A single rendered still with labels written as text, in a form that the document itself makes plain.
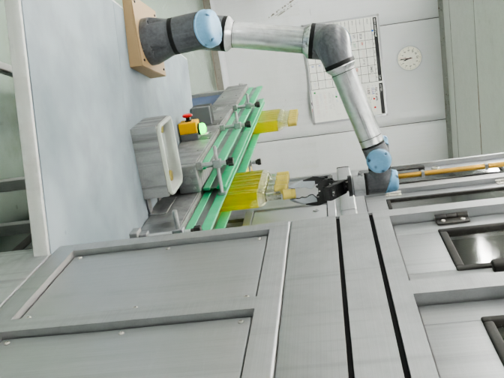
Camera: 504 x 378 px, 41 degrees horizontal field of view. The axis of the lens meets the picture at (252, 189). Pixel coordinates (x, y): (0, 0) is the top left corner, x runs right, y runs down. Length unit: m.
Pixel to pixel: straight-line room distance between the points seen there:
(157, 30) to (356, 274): 1.27
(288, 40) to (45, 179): 1.06
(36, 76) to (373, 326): 0.89
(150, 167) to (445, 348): 1.32
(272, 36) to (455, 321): 1.44
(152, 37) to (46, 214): 0.88
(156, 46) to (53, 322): 1.21
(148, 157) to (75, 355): 1.10
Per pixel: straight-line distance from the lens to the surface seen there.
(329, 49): 2.07
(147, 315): 1.05
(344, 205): 2.47
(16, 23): 1.47
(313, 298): 1.00
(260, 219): 2.44
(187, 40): 2.12
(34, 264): 1.38
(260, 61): 8.15
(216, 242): 1.31
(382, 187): 2.25
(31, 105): 1.44
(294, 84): 8.16
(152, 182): 2.04
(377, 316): 0.94
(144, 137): 2.01
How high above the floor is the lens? 1.35
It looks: 8 degrees down
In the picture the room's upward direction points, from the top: 83 degrees clockwise
